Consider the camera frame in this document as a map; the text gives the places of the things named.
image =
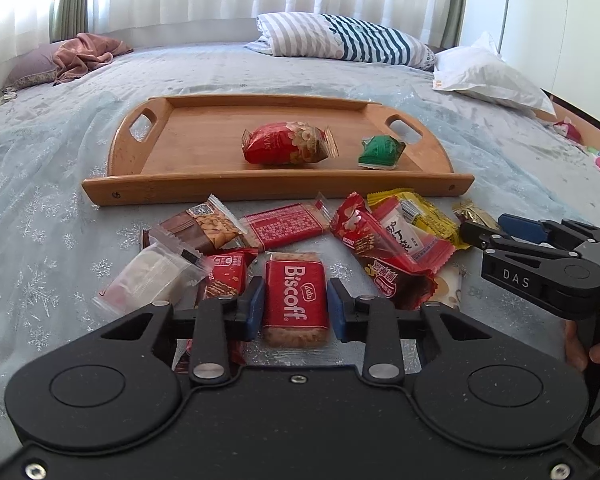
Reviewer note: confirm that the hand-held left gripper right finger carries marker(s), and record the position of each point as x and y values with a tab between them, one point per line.
336	306

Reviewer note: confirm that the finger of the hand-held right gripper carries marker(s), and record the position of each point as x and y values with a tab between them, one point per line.
480	235
522	227

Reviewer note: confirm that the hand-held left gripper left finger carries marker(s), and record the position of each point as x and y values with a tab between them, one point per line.
254	306

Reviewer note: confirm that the small gold snack packet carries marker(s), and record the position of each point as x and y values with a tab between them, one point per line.
472	215

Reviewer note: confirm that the red caramel biscuit packet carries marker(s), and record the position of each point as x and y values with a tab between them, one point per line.
295	300

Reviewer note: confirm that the red wafer packet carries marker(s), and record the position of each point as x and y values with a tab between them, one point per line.
225	272

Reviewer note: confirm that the yellow snack packet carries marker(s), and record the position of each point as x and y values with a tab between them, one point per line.
430	217

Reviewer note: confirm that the red and white candy packet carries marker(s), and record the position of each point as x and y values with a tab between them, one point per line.
400	234

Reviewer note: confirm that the brown cracker packet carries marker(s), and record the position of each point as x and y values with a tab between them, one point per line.
195	227

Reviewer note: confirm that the clear white cake packet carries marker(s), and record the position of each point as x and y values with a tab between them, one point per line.
145	277

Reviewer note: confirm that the person's right hand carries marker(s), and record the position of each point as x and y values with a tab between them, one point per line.
576	347

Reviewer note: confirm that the brown and red snack packet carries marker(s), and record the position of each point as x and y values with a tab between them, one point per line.
400	284

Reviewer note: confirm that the long red snack packet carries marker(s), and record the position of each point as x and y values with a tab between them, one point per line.
355	227

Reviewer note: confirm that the flat red snack packet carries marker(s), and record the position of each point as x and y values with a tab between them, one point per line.
285	225

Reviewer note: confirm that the green snack packet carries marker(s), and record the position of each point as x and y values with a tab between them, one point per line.
380	152

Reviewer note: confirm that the white pillow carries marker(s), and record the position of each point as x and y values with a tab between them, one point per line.
485	75

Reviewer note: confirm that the red peanut snack packet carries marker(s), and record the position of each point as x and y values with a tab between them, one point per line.
275	145

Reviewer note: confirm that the white wardrobe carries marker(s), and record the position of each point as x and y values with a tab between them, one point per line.
555	10

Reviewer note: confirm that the striped pillow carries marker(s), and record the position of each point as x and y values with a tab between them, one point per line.
340	40

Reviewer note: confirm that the pink crumpled cloth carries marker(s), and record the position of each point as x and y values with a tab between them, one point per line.
87	55

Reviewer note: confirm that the small grey object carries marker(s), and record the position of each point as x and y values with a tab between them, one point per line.
7	96

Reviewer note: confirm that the purple pillow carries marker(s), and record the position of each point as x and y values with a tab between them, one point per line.
30	67

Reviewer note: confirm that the wooden bed frame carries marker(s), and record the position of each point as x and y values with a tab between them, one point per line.
587	117

